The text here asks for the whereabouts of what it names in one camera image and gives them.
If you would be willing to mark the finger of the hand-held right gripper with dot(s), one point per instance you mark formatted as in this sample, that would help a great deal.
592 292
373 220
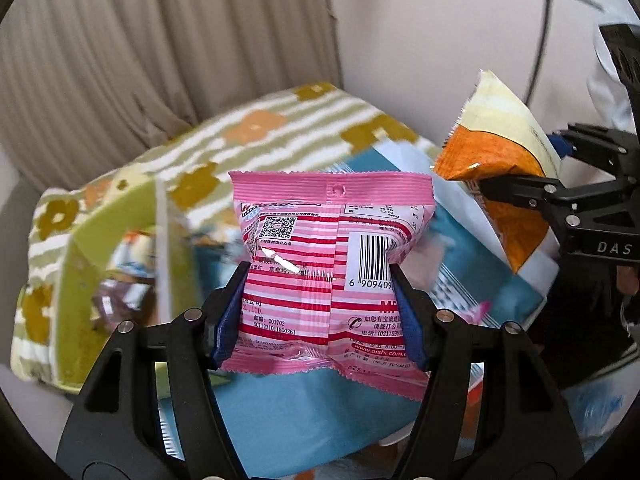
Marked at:
595 147
520 191

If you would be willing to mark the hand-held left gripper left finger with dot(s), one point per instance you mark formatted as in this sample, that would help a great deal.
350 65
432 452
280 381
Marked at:
231 320

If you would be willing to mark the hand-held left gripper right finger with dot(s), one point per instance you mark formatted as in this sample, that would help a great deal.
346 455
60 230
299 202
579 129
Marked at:
409 320

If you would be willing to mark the orange and yellow snack packet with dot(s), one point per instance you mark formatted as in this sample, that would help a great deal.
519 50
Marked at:
505 145

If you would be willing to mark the pink striped snack packet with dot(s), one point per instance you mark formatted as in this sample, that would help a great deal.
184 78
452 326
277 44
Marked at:
300 310

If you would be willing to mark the green cardboard box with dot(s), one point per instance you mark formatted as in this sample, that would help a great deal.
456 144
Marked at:
85 285

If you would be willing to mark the blue patterned table mat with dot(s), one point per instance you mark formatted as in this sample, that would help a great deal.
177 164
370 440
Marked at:
310 410

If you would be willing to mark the green striped floral blanket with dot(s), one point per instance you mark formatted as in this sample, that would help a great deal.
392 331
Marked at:
300 120

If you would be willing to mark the beige curtain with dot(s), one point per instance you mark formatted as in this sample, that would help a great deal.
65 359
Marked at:
150 35

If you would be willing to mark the black perforated bracket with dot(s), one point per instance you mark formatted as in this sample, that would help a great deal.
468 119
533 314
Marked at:
622 55

